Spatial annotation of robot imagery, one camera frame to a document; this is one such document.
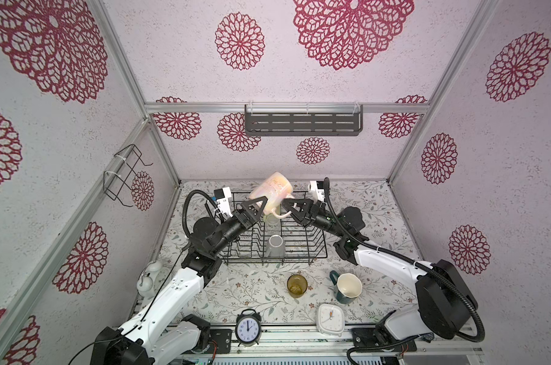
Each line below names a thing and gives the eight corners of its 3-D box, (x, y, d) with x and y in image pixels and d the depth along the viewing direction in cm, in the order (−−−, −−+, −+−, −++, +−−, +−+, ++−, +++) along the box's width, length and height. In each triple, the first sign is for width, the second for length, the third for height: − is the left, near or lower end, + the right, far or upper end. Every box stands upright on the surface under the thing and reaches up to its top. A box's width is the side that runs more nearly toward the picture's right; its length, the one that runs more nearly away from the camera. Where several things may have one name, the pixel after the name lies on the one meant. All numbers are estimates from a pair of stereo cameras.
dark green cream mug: (340, 308, 83) (348, 298, 74) (325, 282, 89) (331, 270, 80) (357, 300, 84) (366, 289, 76) (341, 275, 90) (348, 262, 82)
